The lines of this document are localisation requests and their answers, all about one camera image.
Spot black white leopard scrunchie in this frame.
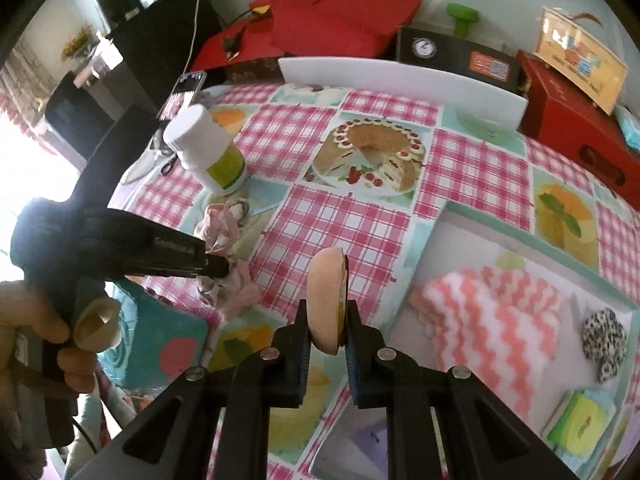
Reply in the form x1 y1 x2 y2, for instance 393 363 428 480
582 308 627 384

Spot person's left hand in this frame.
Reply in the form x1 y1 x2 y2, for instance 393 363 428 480
1 281 98 410

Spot white charging cable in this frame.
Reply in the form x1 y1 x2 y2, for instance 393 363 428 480
119 0 204 187

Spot white tray teal rim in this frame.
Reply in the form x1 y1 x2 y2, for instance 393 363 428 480
309 201 640 480

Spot teal square pouch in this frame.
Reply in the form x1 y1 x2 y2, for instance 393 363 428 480
98 281 208 391

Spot smartphone on table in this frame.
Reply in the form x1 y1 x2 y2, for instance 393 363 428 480
157 70 206 122

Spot black gauge box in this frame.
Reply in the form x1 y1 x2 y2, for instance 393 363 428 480
396 26 526 94

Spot red cardboard box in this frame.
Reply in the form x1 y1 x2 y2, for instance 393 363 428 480
516 50 639 208

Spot yellow flower bouquet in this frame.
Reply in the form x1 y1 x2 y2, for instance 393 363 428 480
61 24 96 62

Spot purple snack pouch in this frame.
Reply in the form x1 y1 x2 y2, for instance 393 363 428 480
350 419 388 478

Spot green dumbbell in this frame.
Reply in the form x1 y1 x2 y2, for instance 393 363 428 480
447 3 480 39

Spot white long tray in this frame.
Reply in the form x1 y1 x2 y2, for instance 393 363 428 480
278 56 528 129

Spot blue wet wipes pack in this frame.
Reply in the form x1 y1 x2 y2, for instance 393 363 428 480
614 105 640 153

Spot white pill bottle green label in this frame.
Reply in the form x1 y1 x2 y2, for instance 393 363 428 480
163 104 247 196

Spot checkered cake pattern tablecloth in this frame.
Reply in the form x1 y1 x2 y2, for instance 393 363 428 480
94 81 640 480

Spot green tissue pack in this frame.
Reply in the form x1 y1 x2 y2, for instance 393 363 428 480
541 388 617 470

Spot yellow wooden handled box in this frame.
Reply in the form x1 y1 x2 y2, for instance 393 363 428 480
534 8 628 116

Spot pink white zigzag towel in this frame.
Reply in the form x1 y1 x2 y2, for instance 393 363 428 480
408 266 567 422

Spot pink floral fabric scrunchie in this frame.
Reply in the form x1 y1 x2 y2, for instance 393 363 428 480
193 200 260 321

